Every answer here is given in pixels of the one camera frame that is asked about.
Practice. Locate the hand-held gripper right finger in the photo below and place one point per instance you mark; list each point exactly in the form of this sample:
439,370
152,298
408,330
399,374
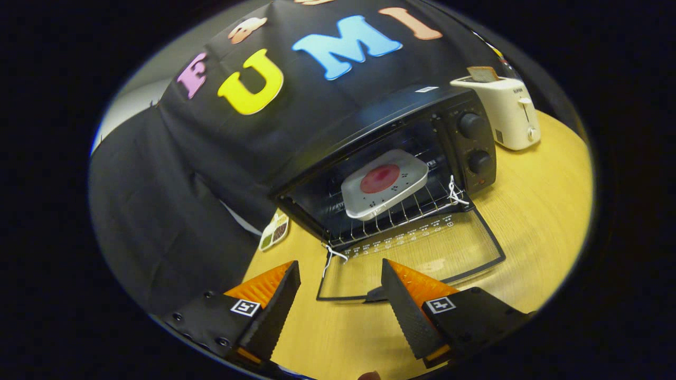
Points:
406,311

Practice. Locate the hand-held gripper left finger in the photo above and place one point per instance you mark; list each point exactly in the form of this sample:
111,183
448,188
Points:
277,311

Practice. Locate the pink round food slice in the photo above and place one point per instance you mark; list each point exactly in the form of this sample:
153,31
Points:
379,178

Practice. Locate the white square plate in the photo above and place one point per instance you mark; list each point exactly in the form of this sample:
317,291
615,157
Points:
406,174

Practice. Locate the black toaster oven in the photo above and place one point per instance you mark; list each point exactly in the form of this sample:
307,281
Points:
475,142

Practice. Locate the white toaster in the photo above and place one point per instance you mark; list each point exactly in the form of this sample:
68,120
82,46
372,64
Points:
512,121

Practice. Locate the small divided condiment dish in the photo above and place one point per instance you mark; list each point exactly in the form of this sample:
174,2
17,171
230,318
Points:
274,232

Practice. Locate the brown bread slice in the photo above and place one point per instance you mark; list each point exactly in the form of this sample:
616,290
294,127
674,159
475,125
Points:
483,74

